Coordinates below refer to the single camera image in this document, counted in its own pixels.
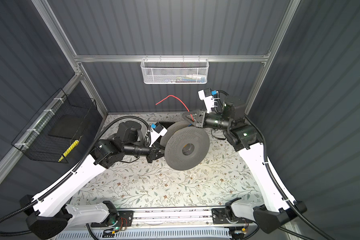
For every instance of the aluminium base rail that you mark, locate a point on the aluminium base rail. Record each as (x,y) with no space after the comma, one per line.
(185,223)

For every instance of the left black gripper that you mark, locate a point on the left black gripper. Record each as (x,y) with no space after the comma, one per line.
(155,153)

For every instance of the yellow green striped item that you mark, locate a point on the yellow green striped item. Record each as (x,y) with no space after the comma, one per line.
(67,152)

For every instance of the grey perforated spool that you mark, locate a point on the grey perforated spool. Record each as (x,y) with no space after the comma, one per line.
(184,146)

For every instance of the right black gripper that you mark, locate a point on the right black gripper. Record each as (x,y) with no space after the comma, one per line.
(200,115)

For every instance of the black wire basket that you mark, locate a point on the black wire basket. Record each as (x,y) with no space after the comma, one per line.
(33,141)

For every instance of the black mounting plate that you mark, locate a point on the black mounting plate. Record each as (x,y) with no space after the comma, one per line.
(121,219)
(223,216)

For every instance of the black plastic bin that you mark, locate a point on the black plastic bin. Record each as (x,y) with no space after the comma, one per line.
(167,124)

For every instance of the white wire mesh basket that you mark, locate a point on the white wire mesh basket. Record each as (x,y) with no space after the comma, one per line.
(154,72)

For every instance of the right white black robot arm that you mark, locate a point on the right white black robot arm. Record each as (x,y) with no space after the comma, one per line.
(279,206)

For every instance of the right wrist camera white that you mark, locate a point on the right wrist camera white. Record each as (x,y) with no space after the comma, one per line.
(210,98)

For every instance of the black flat pad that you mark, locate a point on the black flat pad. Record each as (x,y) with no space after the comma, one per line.
(67,127)

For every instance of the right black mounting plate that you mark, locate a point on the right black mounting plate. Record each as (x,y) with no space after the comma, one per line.
(223,216)

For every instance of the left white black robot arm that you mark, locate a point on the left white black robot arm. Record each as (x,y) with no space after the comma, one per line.
(51,213)

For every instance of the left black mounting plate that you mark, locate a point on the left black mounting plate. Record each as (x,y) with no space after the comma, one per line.
(121,219)

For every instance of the items in white basket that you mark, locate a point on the items in white basket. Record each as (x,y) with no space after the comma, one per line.
(188,79)

